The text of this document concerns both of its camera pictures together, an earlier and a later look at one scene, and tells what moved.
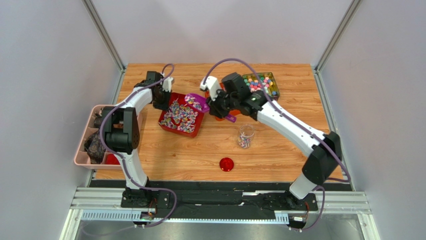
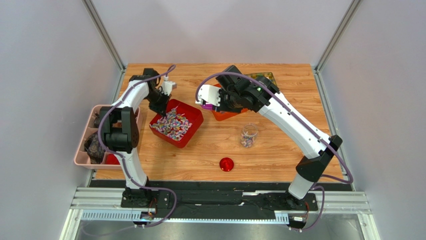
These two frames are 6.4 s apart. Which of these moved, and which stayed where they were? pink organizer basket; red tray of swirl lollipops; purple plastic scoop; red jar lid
Moved: red tray of swirl lollipops; purple plastic scoop
Stayed: pink organizer basket; red jar lid
